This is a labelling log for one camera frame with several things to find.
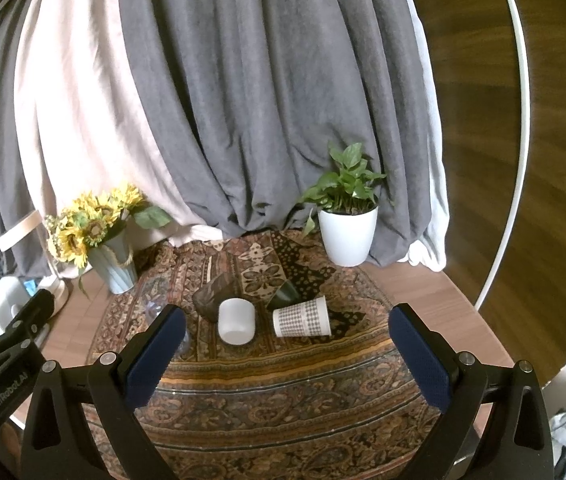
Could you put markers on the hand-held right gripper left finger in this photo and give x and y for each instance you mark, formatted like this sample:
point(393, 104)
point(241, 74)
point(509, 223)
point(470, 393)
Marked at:
point(145, 365)

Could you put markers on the wide grey curtain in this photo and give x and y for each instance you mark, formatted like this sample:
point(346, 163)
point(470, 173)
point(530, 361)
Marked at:
point(263, 85)

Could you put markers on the houndstooth patterned paper cup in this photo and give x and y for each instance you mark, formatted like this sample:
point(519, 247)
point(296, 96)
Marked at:
point(303, 317)

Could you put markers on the white curved hoop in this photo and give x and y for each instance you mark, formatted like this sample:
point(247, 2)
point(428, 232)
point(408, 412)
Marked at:
point(522, 135)

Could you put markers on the green plant in white pot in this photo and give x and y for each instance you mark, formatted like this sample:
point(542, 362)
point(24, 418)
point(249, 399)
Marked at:
point(348, 235)

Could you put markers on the white box appliance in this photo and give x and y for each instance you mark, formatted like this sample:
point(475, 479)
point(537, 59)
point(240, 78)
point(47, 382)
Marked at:
point(8, 297)

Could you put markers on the sunflower bouquet in blue-grey vase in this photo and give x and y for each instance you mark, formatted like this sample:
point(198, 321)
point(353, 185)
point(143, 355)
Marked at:
point(113, 265)

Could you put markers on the dark green cup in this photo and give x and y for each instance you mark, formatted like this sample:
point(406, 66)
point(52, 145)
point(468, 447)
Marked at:
point(285, 293)

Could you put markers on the pale pink curtain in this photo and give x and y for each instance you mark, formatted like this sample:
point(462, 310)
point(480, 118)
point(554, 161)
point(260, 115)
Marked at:
point(88, 110)

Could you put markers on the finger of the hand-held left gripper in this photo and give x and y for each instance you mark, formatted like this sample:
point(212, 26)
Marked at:
point(33, 312)

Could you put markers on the white desk lamp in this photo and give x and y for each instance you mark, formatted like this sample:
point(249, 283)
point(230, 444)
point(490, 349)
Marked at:
point(56, 292)

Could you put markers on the clear glass cup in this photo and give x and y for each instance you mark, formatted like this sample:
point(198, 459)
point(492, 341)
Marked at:
point(154, 311)

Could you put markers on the brown textured cup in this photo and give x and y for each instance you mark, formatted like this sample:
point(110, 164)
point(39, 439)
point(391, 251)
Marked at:
point(210, 297)

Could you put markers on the ornate patterned tablecloth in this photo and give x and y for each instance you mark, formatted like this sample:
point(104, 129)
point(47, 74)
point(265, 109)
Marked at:
point(283, 390)

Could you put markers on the white cup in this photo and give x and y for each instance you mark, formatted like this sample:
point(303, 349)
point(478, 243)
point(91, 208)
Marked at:
point(237, 320)

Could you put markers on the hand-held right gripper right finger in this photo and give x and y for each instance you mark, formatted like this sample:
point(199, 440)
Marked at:
point(425, 360)

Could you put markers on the white sheer curtain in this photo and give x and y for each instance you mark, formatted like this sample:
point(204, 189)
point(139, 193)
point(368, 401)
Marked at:
point(435, 200)

